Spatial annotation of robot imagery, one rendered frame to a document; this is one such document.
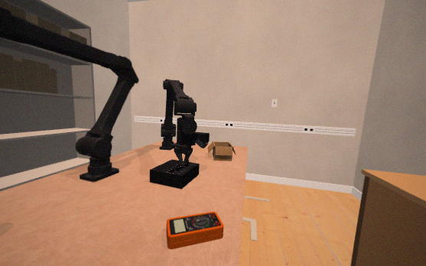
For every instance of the orange digital multimeter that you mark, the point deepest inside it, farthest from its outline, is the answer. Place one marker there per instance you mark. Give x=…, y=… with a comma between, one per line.
x=194, y=229

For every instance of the brown cardboard box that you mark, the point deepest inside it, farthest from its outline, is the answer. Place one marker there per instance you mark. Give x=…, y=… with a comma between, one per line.
x=222, y=152

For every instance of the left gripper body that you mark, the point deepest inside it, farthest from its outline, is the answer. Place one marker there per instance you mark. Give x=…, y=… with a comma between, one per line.
x=182, y=148

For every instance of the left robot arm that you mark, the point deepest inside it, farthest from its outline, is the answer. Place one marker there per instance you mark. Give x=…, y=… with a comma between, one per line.
x=183, y=105

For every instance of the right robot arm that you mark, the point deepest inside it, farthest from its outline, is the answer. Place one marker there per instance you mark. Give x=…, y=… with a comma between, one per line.
x=15, y=28

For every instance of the black lighting desk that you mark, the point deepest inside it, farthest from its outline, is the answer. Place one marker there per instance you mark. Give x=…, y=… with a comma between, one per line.
x=172, y=174

